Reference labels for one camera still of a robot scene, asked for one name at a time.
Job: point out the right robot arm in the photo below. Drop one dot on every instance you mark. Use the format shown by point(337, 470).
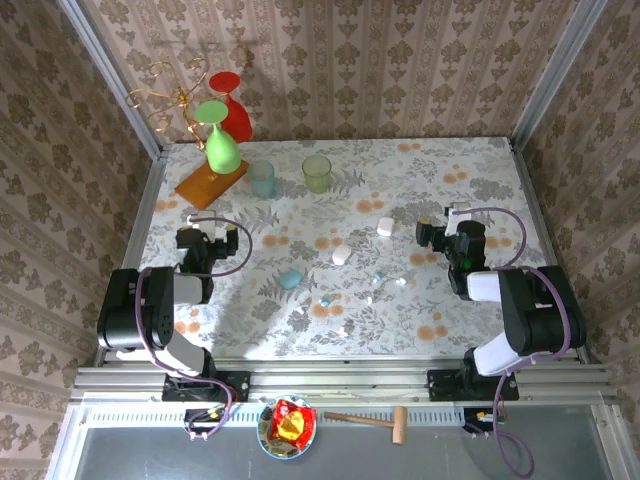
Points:
point(540, 310)

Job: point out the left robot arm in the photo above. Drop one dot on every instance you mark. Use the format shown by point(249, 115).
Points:
point(130, 310)

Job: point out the orange wooden rack base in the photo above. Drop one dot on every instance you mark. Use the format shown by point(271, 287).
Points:
point(200, 190)

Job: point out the blue plastic tumbler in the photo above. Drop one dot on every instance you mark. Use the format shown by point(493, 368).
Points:
point(262, 185)

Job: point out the floral patterned tablecloth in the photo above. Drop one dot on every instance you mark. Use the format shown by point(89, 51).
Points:
point(400, 325)

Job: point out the green wine glass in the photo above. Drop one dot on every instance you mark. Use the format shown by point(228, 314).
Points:
point(222, 152)

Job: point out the green plastic tumbler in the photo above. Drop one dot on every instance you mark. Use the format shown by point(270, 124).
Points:
point(316, 180)

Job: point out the red wine glass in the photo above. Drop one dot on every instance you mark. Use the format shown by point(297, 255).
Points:
point(237, 122)

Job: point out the black power connector block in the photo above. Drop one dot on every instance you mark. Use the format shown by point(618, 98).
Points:
point(472, 417)
point(197, 415)

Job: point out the wooden mallet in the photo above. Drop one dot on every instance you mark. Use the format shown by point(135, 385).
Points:
point(399, 425)

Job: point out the red yellow snack packet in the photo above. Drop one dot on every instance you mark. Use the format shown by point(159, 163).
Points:
point(290, 425)

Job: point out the grey metal panel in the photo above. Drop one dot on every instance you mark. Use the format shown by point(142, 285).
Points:
point(150, 455)

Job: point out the patterned ceramic bowl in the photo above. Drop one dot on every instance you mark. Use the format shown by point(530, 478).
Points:
point(285, 453)

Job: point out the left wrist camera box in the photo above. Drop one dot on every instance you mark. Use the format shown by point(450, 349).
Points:
point(210, 230)

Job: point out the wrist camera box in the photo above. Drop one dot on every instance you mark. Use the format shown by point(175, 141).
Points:
point(451, 222)
point(210, 230)

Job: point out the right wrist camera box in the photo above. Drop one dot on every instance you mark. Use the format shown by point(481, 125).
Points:
point(451, 222)

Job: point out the aluminium table side rail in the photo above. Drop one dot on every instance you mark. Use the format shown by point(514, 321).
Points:
point(536, 210)
point(143, 210)

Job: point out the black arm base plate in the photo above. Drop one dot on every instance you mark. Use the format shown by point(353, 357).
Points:
point(440, 385)
point(240, 385)

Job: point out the aluminium mounting rail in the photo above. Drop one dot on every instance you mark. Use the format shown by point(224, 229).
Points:
point(340, 380)

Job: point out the aluminium frame post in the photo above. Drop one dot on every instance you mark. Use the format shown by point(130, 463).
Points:
point(557, 75)
point(113, 82)

